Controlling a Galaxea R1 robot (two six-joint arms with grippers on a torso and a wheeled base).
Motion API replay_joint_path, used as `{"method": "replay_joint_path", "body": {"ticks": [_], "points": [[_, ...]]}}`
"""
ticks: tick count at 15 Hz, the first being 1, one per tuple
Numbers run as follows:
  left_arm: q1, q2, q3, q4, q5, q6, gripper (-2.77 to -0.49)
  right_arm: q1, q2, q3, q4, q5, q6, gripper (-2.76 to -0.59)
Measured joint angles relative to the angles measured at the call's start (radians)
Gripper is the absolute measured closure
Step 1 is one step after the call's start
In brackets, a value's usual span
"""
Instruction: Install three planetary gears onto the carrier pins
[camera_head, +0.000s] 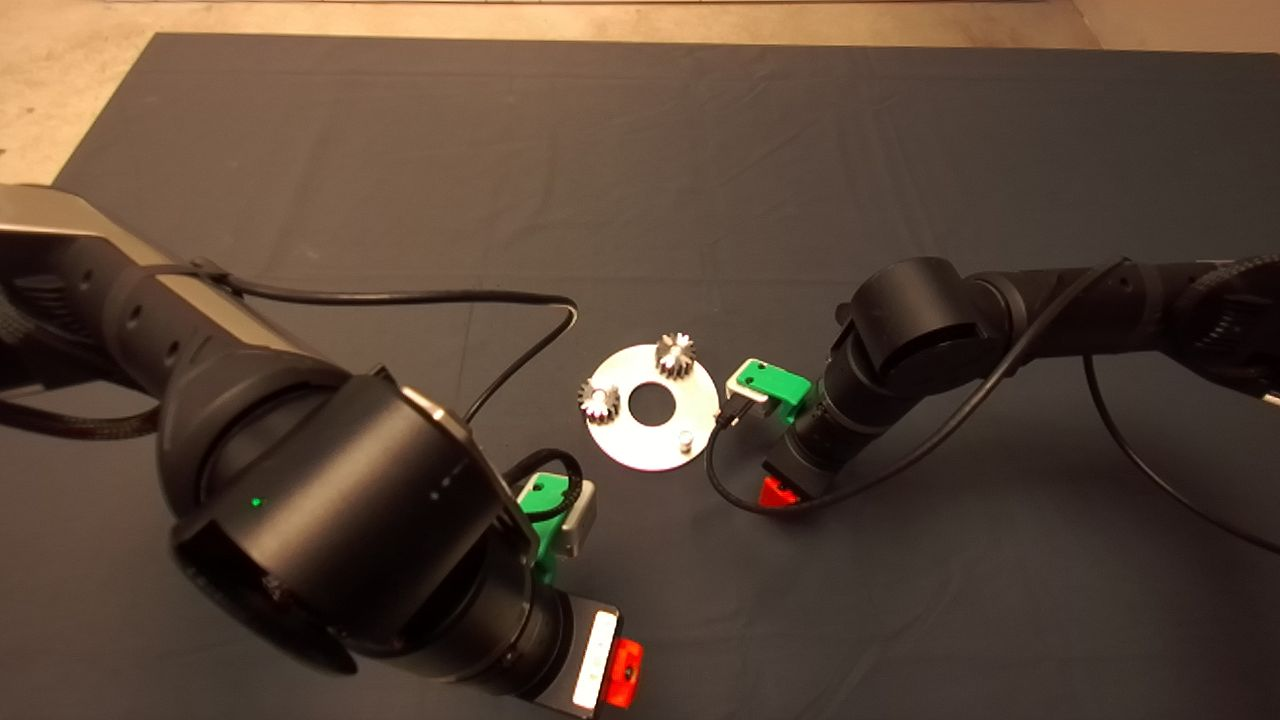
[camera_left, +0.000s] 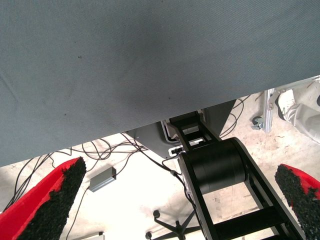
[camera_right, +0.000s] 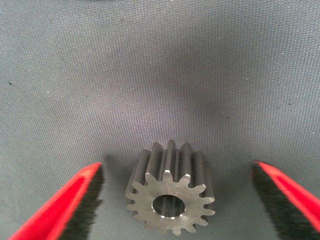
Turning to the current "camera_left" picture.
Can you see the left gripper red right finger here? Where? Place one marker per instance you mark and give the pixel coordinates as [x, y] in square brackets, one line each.
[302, 200]

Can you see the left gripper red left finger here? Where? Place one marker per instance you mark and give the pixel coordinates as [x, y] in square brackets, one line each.
[37, 212]

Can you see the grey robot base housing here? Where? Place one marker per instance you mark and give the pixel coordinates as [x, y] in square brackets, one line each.
[150, 140]

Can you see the grey power adapter box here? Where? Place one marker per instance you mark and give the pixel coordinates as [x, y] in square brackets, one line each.
[102, 179]

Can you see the white trouser leg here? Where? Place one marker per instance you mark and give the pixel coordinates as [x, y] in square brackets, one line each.
[308, 120]

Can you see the grey caster wheel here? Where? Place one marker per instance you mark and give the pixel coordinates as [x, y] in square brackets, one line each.
[257, 123]

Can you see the white shoe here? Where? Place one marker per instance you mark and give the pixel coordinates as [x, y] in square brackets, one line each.
[286, 105]

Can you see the black office chair base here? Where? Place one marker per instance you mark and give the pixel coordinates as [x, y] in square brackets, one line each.
[178, 228]

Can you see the dark grey table cloth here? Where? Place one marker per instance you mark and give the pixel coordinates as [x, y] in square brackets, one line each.
[150, 62]

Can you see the aluminium frame post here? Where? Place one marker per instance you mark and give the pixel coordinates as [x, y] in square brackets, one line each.
[268, 112]

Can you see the aluminium table frame rail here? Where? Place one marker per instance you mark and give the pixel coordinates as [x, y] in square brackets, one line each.
[300, 83]

